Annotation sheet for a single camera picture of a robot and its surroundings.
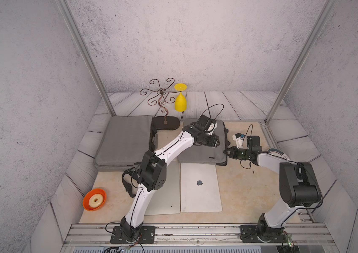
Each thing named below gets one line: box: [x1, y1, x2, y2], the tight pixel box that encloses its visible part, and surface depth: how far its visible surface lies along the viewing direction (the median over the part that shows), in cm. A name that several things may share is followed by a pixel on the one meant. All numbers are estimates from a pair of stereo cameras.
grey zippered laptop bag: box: [93, 115, 159, 172], surface depth 104 cm
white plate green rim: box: [266, 148, 291, 161], surface depth 105 cm
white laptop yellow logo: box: [180, 162, 223, 213], surface depth 89 cm
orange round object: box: [83, 188, 107, 211], surface depth 82 cm
